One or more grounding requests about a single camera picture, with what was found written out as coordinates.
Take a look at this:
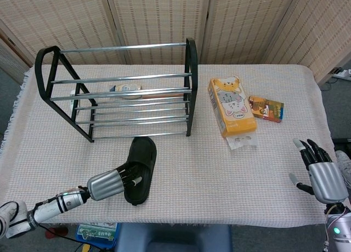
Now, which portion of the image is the yellow cat tissue pack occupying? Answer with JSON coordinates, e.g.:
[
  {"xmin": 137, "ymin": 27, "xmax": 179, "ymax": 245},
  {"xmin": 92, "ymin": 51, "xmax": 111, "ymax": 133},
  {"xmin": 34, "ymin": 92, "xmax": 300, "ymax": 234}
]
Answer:
[{"xmin": 208, "ymin": 76, "xmax": 258, "ymax": 150}]

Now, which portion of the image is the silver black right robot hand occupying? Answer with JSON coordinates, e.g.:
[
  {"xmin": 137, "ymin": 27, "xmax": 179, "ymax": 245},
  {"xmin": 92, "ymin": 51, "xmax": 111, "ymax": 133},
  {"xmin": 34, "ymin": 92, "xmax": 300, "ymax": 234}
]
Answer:
[{"xmin": 289, "ymin": 138, "xmax": 349, "ymax": 204}]

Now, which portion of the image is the cream bottle blue cap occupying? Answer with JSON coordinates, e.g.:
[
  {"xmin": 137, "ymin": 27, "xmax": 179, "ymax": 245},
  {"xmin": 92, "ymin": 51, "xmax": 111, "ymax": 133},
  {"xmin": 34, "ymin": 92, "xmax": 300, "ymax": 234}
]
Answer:
[{"xmin": 109, "ymin": 83, "xmax": 143, "ymax": 100}]

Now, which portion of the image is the beige woven folding screen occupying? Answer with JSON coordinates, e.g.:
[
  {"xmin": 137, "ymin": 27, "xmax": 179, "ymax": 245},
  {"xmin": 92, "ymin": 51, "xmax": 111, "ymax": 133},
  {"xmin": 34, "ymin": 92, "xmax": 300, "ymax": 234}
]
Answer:
[{"xmin": 0, "ymin": 0, "xmax": 351, "ymax": 84}]

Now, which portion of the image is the black metal shoe rack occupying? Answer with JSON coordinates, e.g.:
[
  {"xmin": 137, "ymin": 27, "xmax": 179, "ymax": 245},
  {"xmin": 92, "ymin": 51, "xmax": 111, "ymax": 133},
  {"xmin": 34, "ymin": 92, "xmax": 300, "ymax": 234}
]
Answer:
[{"xmin": 35, "ymin": 37, "xmax": 199, "ymax": 143}]

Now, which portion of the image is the grey white sneaker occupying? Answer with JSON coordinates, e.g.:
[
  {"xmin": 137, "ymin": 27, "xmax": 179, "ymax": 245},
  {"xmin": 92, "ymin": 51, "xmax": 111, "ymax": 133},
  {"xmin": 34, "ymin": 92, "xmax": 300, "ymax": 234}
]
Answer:
[{"xmin": 335, "ymin": 149, "xmax": 351, "ymax": 188}]

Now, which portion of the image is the green blue printed box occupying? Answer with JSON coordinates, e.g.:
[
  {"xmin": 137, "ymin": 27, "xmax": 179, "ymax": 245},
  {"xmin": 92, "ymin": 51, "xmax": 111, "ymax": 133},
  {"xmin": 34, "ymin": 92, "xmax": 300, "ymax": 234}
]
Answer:
[{"xmin": 75, "ymin": 222, "xmax": 119, "ymax": 249}]

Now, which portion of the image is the black rubber slipper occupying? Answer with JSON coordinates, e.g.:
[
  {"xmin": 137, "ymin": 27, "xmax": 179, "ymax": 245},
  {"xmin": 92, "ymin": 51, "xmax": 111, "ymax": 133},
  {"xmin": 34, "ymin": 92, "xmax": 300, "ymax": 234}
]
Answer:
[{"xmin": 123, "ymin": 136, "xmax": 157, "ymax": 206}]

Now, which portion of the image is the white woven tablecloth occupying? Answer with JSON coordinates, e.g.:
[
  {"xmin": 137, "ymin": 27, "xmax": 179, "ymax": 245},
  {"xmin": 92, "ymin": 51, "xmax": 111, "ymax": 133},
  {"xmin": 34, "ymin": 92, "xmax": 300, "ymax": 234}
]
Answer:
[{"xmin": 0, "ymin": 64, "xmax": 337, "ymax": 228}]

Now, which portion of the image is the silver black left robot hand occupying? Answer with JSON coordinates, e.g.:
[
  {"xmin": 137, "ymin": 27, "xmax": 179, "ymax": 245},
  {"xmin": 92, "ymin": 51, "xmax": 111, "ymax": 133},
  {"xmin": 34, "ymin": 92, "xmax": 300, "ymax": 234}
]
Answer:
[{"xmin": 87, "ymin": 164, "xmax": 143, "ymax": 202}]

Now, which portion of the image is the red floor object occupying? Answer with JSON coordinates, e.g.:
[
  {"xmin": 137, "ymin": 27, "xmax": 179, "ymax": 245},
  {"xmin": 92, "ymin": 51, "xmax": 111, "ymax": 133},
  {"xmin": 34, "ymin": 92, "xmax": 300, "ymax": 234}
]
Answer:
[{"xmin": 48, "ymin": 226, "xmax": 69, "ymax": 240}]

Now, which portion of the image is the blue padded seat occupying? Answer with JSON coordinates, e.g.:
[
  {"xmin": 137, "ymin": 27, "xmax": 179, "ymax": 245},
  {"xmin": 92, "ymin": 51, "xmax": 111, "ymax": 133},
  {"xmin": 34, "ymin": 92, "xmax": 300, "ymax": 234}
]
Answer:
[{"xmin": 116, "ymin": 223, "xmax": 233, "ymax": 252}]

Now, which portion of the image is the white power strip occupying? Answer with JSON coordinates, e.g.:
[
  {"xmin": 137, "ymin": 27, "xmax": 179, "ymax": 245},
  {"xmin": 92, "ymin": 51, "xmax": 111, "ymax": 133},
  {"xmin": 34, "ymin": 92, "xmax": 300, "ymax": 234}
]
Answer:
[{"xmin": 330, "ymin": 67, "xmax": 351, "ymax": 81}]

